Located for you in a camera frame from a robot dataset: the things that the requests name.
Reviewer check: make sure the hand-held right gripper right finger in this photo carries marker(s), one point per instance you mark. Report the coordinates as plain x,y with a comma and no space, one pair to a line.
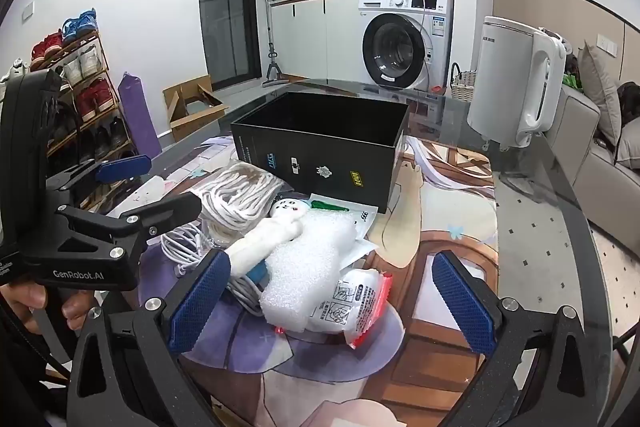
462,307

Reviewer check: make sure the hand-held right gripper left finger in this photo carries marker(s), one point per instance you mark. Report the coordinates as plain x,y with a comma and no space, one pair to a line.
200,302

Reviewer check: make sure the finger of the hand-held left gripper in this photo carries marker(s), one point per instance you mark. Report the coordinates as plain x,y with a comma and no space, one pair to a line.
122,169
165,212

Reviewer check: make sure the white packet with red edge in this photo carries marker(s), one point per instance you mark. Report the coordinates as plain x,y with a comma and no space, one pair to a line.
360,302

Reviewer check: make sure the white foam piece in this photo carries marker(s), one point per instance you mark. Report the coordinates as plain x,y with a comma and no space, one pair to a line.
305,272

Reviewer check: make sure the white plush doll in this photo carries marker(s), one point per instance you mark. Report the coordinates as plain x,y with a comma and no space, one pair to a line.
280,227

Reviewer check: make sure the black cardboard box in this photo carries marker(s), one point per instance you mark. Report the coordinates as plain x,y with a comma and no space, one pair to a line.
310,157

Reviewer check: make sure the person's left hand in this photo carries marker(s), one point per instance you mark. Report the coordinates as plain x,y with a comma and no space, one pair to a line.
25,299

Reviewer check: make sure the purple yoga mat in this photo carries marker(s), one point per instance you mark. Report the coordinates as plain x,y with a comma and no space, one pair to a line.
137,112

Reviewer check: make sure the wooden shoe rack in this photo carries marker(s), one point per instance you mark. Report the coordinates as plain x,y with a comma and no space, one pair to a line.
107,107

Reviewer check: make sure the pair of red shoes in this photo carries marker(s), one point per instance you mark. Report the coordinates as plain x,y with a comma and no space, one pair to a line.
95,99
47,47

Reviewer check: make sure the brown cardboard box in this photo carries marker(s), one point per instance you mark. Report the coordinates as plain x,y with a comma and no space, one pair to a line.
192,117

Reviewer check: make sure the pair of white sneakers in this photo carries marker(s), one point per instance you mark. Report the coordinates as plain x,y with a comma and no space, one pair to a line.
85,64

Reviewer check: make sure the flat white paper packet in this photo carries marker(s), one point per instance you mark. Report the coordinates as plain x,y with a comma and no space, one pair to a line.
362,249

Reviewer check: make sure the pair of blue sneakers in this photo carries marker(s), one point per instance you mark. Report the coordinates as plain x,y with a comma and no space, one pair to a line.
80,24

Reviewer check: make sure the flat white packet green print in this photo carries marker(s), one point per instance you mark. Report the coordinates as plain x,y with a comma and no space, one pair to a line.
327,206

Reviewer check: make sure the flat mop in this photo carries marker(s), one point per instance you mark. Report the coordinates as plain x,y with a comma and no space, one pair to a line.
273,57

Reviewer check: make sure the grey sofa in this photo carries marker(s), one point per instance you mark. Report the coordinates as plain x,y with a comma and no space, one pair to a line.
575,127

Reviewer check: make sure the wicker basket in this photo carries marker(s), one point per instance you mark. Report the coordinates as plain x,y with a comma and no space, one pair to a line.
465,84

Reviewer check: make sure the white counter cabinet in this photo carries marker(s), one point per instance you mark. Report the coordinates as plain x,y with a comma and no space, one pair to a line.
310,37

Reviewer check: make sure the white electric kettle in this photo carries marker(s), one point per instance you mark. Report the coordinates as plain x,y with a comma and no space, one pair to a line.
500,82

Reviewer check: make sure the grey pillow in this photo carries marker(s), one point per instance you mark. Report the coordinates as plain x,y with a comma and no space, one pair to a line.
600,92

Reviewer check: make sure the dark clothing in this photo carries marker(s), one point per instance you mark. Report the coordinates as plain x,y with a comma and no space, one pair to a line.
630,99

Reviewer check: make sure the white washing machine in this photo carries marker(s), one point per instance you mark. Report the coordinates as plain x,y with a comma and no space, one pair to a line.
400,47

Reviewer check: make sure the white wall switch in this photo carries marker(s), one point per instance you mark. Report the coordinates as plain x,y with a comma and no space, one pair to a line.
27,10
607,45

